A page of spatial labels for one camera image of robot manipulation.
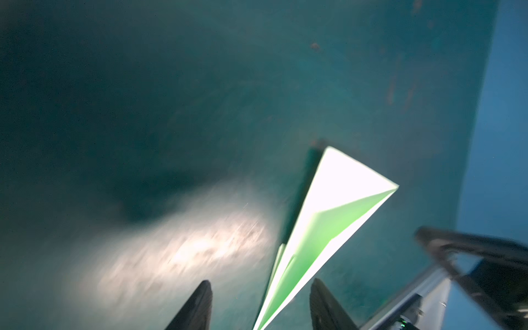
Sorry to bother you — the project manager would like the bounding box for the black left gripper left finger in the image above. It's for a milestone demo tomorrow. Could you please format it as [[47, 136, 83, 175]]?
[[165, 280, 213, 330]]

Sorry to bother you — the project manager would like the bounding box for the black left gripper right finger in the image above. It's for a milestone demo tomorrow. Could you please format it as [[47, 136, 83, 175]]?
[[309, 279, 359, 330]]

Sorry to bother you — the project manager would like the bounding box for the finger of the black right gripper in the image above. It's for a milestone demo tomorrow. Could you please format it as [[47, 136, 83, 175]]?
[[415, 226, 527, 329]]

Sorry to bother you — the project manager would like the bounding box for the light green paper sheet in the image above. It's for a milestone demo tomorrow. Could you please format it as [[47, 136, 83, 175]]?
[[254, 147, 399, 329]]

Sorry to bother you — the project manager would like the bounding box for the aluminium front rail platform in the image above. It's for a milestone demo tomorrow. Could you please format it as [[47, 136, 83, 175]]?
[[360, 265, 451, 330]]

